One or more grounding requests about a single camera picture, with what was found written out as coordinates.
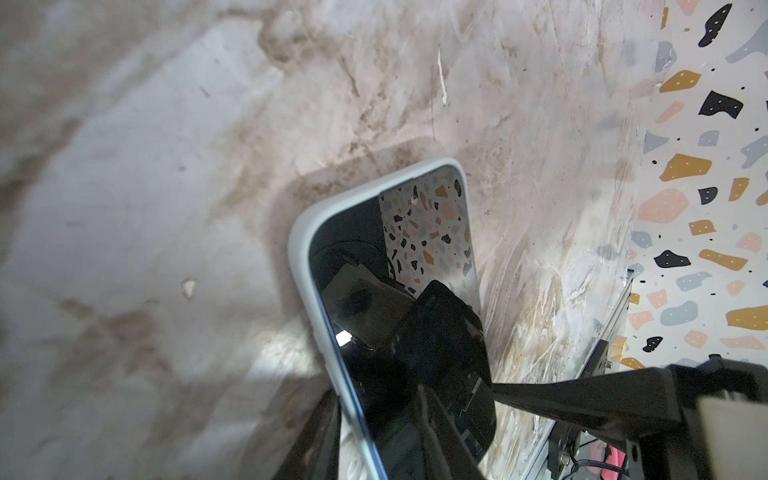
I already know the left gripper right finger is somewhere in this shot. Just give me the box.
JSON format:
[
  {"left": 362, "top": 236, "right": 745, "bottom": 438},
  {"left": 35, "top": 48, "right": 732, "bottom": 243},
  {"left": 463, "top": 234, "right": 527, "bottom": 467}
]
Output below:
[{"left": 416, "top": 386, "right": 483, "bottom": 480}]

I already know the black phone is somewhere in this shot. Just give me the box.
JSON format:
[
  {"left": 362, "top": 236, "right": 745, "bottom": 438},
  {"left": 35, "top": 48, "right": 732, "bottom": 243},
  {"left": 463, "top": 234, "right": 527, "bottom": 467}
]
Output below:
[{"left": 307, "top": 164, "right": 498, "bottom": 480}]

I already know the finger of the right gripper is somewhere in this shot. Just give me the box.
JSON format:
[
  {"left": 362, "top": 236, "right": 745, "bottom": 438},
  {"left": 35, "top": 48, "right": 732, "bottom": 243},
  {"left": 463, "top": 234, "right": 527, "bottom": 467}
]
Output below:
[{"left": 492, "top": 368, "right": 681, "bottom": 444}]

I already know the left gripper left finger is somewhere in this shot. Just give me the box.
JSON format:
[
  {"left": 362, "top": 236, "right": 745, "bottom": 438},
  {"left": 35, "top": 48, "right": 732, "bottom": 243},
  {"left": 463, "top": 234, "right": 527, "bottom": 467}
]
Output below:
[{"left": 273, "top": 390, "right": 341, "bottom": 480}]

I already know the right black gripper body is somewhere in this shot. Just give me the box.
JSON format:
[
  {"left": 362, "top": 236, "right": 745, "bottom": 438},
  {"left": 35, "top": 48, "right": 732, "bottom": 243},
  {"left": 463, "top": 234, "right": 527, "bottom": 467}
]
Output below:
[{"left": 626, "top": 357, "right": 767, "bottom": 479}]

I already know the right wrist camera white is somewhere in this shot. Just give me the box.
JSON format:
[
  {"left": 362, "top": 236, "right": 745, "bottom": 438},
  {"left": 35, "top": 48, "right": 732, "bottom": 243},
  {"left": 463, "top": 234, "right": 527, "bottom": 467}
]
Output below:
[{"left": 697, "top": 394, "right": 767, "bottom": 480}]

